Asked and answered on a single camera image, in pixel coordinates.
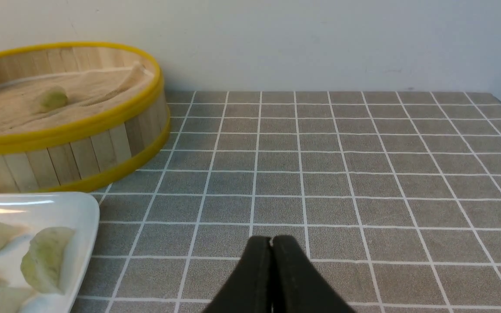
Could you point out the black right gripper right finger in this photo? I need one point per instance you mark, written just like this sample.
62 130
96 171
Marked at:
298 286

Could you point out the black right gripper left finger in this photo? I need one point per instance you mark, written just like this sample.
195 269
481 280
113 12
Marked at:
247 287

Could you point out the green dumpling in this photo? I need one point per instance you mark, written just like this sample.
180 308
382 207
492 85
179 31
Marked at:
41 265
51 99

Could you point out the white square plate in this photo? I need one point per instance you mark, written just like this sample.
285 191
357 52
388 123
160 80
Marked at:
34 212

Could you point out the grey checked tablecloth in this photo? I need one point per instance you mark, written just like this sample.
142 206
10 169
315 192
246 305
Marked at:
394 196

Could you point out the yellow rimmed bamboo steamer basket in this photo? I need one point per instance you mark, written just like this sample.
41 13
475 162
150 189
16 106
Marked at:
116 120

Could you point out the white dumpling lower right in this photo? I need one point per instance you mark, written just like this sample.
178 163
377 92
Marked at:
12 298

